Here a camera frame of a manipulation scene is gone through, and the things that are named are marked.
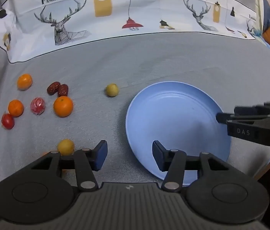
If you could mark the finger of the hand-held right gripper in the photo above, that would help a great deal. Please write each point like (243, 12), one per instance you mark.
(225, 117)
(249, 110)

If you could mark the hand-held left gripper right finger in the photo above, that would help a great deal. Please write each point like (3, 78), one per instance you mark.
(157, 157)

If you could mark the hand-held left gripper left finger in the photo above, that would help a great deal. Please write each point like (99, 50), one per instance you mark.
(101, 154)

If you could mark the light blue plate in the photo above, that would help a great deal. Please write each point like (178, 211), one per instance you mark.
(173, 115)

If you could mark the red cherry tomato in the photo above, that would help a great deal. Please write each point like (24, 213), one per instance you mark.
(7, 121)

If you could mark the yellow round fruit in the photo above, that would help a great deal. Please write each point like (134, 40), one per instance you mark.
(65, 146)

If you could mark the large round orange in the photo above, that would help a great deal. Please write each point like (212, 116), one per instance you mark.
(63, 106)

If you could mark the yellow-green round fruit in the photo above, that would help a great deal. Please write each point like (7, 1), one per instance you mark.
(112, 90)

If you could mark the dried red date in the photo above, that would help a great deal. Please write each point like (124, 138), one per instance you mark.
(63, 90)
(53, 88)

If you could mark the pink wrapped fruit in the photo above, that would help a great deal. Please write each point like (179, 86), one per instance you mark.
(38, 105)

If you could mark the grey sofa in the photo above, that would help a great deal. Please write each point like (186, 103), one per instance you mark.
(101, 62)

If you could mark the blue cloth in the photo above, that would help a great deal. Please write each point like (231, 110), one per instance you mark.
(268, 14)

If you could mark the medium round orange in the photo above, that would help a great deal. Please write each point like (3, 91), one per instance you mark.
(15, 108)

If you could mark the small oval orange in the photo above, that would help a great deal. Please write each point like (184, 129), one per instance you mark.
(24, 82)

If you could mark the white deer printed cloth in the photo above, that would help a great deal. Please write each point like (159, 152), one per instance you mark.
(149, 12)

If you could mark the wooden frame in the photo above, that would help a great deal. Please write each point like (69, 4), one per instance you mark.
(265, 170)

